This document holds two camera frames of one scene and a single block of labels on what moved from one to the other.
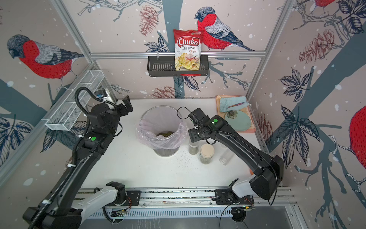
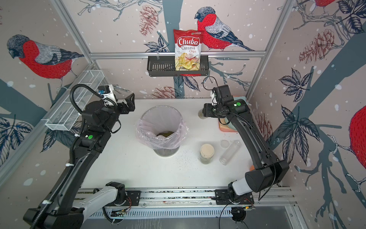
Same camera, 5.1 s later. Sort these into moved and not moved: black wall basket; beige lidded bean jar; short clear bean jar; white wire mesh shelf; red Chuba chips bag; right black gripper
Moved: short clear bean jar; right black gripper
Not moved: white wire mesh shelf; beige lidded bean jar; black wall basket; red Chuba chips bag
